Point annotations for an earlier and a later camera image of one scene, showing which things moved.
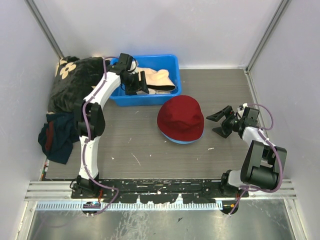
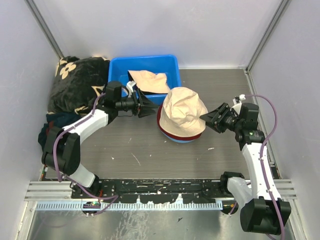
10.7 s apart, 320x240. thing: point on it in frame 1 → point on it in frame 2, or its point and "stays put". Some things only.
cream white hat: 152,91 → 182,111
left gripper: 132,91 → 145,101
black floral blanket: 74,78 stays put
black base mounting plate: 155,191 stays put
